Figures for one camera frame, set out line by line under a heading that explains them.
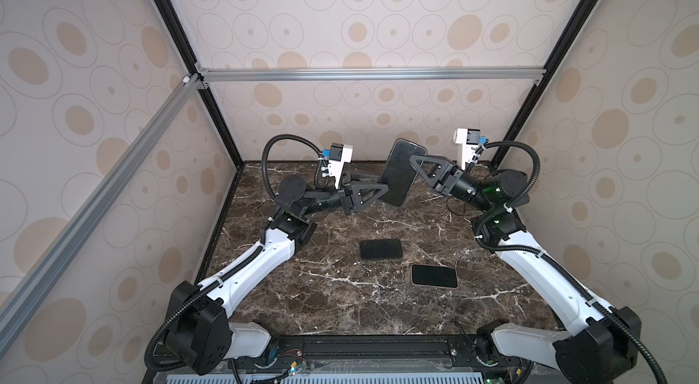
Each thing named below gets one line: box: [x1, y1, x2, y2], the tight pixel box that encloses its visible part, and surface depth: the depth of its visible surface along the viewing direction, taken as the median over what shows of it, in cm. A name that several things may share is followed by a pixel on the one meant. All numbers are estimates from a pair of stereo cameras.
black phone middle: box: [359, 238, 404, 260], surface depth 96 cm
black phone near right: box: [411, 263, 459, 290], surface depth 89 cm
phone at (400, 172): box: [377, 138, 428, 207], surface depth 59 cm
